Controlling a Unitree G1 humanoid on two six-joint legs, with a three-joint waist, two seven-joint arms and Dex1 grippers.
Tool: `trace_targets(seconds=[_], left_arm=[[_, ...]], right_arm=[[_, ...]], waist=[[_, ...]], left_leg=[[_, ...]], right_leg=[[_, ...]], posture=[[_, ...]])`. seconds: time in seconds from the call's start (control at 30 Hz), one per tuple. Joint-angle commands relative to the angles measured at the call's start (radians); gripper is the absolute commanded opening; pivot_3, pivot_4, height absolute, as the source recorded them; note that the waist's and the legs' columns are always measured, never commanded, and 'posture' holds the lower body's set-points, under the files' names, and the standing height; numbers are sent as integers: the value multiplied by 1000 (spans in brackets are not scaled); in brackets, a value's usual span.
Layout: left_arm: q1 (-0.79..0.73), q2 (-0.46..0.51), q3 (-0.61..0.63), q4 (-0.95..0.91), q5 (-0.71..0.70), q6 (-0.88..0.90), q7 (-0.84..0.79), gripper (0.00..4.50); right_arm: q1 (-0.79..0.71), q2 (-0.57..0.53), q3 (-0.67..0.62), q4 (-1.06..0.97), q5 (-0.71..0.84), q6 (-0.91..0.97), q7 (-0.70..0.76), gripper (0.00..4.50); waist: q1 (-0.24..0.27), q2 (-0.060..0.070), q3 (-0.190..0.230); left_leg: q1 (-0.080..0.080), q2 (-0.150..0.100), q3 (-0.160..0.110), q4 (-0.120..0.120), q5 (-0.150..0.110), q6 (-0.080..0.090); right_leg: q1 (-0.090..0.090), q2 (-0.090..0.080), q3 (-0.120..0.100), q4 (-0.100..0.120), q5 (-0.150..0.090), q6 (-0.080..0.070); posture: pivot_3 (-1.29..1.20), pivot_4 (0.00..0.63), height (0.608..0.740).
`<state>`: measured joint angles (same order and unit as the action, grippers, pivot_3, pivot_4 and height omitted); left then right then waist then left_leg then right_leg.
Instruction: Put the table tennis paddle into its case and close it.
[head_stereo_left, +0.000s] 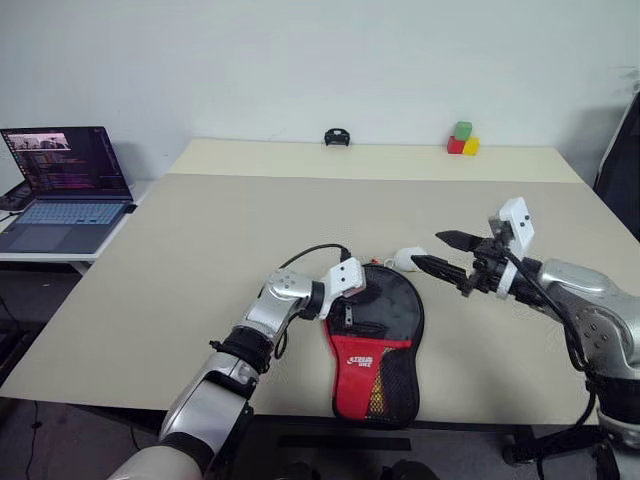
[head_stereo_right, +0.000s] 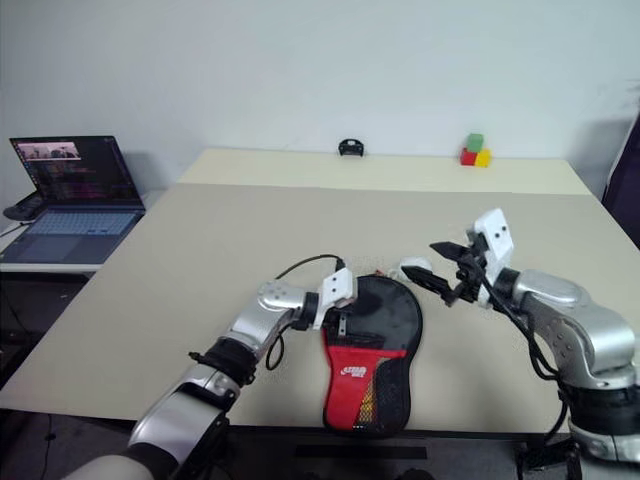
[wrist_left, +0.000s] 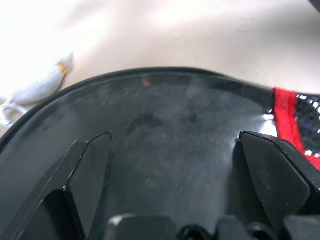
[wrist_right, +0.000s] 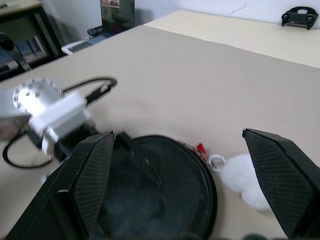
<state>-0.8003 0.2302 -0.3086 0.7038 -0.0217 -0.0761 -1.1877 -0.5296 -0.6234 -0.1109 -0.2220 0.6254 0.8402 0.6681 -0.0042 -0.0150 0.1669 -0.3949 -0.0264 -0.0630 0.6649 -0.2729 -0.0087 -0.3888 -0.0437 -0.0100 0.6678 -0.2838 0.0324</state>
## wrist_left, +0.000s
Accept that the black frying pan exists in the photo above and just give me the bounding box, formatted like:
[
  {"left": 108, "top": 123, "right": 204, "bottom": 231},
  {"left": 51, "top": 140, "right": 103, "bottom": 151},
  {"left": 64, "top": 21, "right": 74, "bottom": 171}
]
[{"left": 0, "top": 65, "right": 320, "bottom": 240}]

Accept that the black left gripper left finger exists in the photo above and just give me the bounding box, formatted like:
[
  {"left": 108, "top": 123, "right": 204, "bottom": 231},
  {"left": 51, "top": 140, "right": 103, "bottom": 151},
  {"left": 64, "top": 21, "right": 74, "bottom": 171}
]
[{"left": 14, "top": 130, "right": 113, "bottom": 240}]

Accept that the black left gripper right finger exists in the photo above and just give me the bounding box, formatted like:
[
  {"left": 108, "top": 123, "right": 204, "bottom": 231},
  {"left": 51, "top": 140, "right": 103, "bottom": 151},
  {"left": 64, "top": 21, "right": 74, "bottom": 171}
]
[{"left": 238, "top": 131, "right": 320, "bottom": 224}]

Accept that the white cloth bundle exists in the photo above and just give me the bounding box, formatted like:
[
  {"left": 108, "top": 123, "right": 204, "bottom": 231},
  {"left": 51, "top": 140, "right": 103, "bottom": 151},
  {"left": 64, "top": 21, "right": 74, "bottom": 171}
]
[{"left": 0, "top": 51, "right": 75, "bottom": 127}]

